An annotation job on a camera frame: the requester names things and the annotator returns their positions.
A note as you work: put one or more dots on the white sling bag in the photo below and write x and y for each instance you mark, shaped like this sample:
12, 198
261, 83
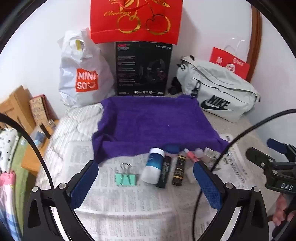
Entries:
222, 85

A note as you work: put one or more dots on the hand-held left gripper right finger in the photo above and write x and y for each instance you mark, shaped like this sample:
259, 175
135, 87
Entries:
205, 183

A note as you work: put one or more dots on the white printed paper slip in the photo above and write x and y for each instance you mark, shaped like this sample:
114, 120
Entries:
226, 138

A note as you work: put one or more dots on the newspaper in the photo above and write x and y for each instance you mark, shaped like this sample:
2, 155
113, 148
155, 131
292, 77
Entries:
150, 208

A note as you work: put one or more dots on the red gift bag gold print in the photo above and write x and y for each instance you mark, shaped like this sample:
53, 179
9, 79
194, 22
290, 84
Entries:
104, 32

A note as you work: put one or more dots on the pink and white cloth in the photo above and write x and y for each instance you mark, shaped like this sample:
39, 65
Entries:
7, 190

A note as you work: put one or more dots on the small white block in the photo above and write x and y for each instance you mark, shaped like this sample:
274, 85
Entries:
191, 175

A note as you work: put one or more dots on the wooden nightstand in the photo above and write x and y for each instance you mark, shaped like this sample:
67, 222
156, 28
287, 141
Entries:
13, 102

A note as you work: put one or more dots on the brown wooden frame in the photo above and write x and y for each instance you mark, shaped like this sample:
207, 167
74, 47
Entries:
255, 41

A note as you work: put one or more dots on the blue capped small bottle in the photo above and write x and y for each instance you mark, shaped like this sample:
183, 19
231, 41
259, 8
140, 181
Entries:
172, 148

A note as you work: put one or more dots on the purple towel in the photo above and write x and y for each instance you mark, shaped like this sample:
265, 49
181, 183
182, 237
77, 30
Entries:
150, 120

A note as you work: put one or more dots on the person's right hand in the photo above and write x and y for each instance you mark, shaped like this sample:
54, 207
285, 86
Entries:
279, 208

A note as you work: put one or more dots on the green blanket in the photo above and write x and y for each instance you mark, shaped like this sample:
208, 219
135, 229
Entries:
22, 157

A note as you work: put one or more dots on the black and gold tube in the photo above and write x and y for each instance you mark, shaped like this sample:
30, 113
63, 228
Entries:
179, 171

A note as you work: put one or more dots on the white charger plug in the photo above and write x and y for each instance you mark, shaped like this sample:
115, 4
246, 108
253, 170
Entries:
211, 155

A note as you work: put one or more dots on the small red paper bag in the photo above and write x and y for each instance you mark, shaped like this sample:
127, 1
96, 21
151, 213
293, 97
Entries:
238, 67

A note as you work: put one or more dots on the white plastic shopping bag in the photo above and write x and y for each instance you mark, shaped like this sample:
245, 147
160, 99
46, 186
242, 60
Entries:
69, 69

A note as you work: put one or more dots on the small pale blue bottle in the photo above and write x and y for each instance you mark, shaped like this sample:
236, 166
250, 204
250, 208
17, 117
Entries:
199, 153

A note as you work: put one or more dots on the patterned box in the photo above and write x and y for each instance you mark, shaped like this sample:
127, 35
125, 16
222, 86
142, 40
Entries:
39, 109

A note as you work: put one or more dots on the white and blue bottle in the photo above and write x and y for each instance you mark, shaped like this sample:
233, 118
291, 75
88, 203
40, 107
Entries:
150, 171

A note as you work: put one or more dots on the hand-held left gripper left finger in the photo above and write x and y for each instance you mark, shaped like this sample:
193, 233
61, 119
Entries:
83, 183

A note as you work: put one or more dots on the mint green binder clip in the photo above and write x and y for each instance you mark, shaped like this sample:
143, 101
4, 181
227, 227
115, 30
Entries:
126, 179

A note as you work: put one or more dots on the pink highlighter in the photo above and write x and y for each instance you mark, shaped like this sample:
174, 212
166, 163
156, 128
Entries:
190, 155

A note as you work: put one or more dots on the white dotted cloth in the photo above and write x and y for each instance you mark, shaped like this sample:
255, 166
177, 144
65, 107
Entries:
8, 146

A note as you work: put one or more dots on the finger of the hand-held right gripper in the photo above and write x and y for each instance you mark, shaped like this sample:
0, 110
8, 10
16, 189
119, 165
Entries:
256, 155
277, 144

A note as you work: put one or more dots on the black headphone box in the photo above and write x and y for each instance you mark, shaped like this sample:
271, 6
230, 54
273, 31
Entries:
129, 74

